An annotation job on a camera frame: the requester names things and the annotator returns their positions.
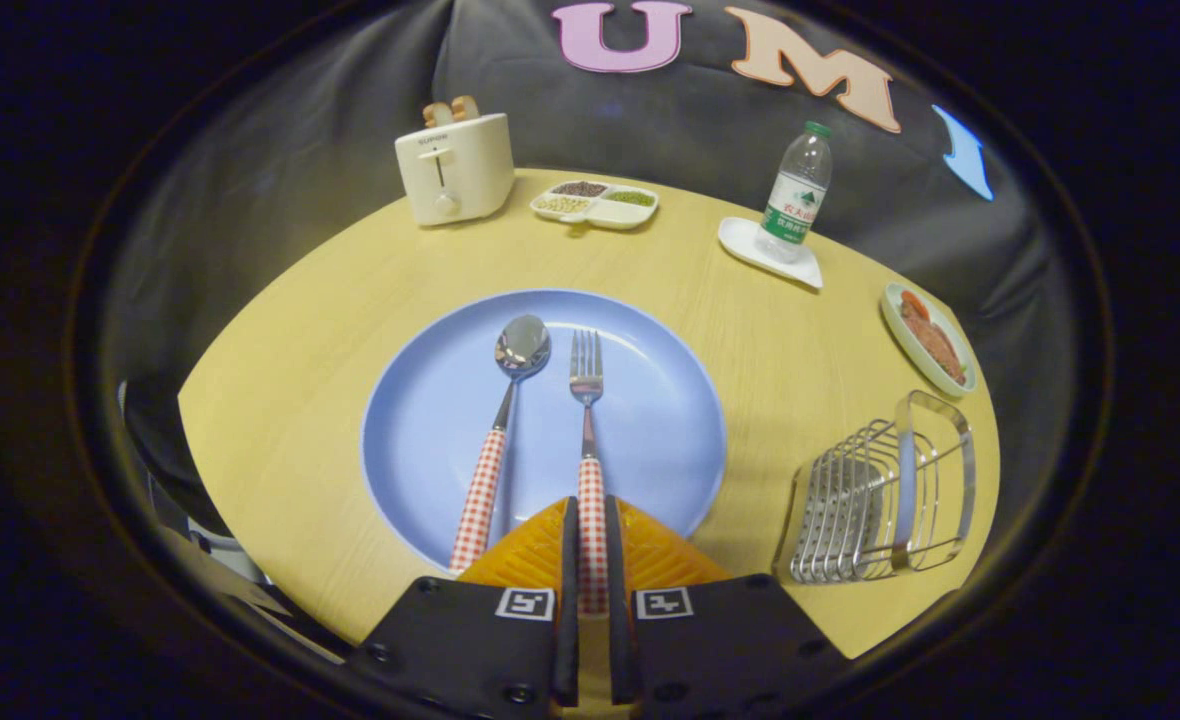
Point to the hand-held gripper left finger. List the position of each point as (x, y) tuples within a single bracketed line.
[(569, 560)]

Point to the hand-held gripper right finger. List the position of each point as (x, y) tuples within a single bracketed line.
[(616, 560)]

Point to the blue round plate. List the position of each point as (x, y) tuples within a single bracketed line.
[(655, 425)]

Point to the white square coaster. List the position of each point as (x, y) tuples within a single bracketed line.
[(740, 240)]

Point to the white divided snack dish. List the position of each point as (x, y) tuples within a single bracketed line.
[(598, 210)]

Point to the pale beans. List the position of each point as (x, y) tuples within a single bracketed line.
[(562, 204)]

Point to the green beans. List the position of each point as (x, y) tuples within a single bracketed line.
[(631, 198)]

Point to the pale green oval plate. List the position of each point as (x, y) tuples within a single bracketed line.
[(902, 330)]

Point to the dark brown beans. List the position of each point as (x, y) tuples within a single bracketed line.
[(579, 188)]

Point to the brown meat slices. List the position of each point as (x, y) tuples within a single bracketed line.
[(935, 343)]

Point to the cream toaster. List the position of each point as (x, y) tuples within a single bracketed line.
[(470, 170)]

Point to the clear water bottle green cap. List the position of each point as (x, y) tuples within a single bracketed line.
[(796, 200)]

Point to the black backdrop cloth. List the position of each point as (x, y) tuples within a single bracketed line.
[(650, 120)]

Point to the toast slice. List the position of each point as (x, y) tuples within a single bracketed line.
[(437, 113), (466, 107)]

